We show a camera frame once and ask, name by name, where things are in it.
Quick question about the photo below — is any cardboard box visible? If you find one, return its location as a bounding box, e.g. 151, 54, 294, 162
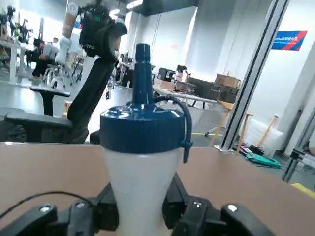
215, 73, 241, 88

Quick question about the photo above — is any black office chair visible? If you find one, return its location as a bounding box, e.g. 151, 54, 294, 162
0, 18, 128, 145

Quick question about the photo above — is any aluminium frame post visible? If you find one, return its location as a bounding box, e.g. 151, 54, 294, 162
213, 0, 291, 153
282, 105, 315, 183

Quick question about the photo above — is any blue red wall sign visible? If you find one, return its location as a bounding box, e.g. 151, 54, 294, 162
271, 30, 309, 52

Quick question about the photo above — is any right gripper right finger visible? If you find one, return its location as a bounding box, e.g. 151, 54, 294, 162
162, 172, 275, 236

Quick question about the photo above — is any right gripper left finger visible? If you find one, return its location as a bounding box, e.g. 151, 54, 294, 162
9, 182, 119, 236

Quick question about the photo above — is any transparent blue-capped sauce bottle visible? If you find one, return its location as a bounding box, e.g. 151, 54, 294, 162
99, 43, 194, 236

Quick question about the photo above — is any person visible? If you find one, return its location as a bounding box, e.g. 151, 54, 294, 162
31, 38, 61, 82

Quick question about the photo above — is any bubble wrap roll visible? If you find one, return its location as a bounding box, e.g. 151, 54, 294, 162
246, 115, 284, 152

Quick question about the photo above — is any green mat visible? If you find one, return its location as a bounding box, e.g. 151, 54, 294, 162
246, 147, 283, 169

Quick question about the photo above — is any white desk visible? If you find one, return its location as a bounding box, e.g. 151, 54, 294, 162
0, 39, 28, 86

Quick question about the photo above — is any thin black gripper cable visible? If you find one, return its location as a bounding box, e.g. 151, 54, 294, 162
0, 191, 99, 219

